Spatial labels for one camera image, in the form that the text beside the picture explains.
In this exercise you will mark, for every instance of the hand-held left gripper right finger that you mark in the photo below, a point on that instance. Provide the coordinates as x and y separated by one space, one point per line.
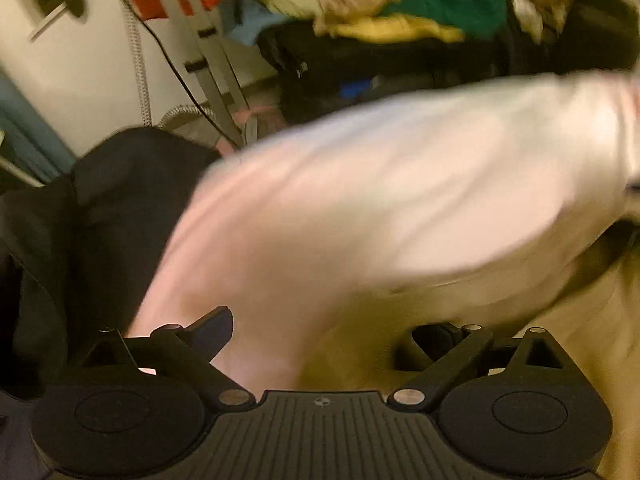
431 343

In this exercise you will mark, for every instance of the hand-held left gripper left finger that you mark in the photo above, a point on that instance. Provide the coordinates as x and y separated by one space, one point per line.
216 326

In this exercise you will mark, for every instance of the tan garment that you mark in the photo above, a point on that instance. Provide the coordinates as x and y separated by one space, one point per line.
575 320

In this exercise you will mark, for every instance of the white garment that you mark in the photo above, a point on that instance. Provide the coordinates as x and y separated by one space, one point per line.
375 185

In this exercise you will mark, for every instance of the dark garment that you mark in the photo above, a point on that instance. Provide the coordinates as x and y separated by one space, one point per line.
100 235

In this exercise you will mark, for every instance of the teal curtain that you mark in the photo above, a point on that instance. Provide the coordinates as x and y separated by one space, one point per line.
25 130

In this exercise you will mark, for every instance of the black chair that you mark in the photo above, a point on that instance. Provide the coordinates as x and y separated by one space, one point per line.
400 65

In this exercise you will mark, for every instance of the grey metal rack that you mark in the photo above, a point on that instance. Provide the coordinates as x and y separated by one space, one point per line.
210 45

